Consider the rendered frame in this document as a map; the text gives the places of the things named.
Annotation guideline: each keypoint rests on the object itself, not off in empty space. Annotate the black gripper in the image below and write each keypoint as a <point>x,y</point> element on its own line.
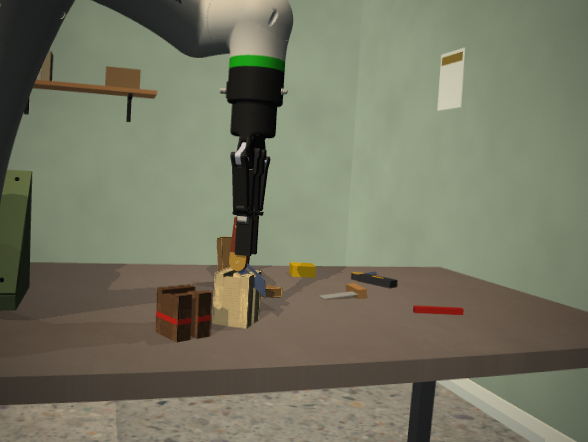
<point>254,123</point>

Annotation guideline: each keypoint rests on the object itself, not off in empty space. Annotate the red flat bar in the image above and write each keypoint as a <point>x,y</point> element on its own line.
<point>438,310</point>

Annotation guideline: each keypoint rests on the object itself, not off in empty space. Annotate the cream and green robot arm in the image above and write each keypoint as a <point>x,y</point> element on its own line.
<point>254,32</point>

